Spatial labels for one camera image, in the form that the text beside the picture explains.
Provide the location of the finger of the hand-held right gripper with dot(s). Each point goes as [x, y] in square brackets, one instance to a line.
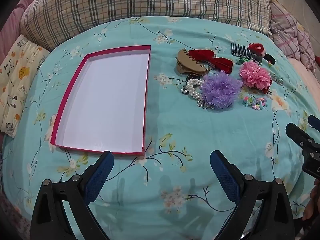
[297, 136]
[314, 120]

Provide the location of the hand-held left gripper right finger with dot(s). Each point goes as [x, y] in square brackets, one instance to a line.
[225, 177]

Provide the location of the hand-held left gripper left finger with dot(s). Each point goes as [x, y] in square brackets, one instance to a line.
[97, 180]

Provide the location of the pastel bead hair clip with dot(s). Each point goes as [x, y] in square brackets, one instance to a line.
[255, 103]

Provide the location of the pink ruffled flower hair accessory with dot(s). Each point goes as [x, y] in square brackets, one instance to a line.
[253, 73]

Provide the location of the pink shallow cardboard box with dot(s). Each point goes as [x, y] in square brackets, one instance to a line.
[107, 100]

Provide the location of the purple ruffled flower hair accessory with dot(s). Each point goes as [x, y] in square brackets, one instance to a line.
[220, 90]

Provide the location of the red velvet bow hair clip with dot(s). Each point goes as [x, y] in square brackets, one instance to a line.
[222, 63]

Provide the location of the beige hair claw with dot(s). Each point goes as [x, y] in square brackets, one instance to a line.
[182, 61]

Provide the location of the person's right hand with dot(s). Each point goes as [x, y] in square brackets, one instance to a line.
[312, 202]

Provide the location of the pale pink sheet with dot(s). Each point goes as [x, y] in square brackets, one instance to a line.
[303, 68]

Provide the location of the colourful rhinestone hair clip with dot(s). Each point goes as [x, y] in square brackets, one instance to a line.
[276, 78]

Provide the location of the teal floral bed sheet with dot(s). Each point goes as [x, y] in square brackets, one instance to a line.
[175, 130]

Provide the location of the silver rhinestone hair clip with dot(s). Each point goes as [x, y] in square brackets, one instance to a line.
[203, 105]

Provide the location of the black scrunchie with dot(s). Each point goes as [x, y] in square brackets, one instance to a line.
[269, 58]

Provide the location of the green hair clip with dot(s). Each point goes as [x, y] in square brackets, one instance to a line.
[243, 60]

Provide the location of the red pink pom-pom hair clip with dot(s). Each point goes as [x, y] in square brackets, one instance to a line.
[255, 47]

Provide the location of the pink plaid quilt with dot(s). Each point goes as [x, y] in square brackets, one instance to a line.
[287, 30]

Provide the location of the small dark metal hair clip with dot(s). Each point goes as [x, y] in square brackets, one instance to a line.
[184, 90]

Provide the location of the black rhinestone hair comb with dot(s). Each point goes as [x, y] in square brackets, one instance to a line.
[243, 50]

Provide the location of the panda print pillow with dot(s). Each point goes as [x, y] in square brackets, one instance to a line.
[17, 80]

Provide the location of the pink padded quilt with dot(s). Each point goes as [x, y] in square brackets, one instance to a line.
[7, 37]

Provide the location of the plaid pillow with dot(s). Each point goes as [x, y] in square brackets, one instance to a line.
[125, 0]

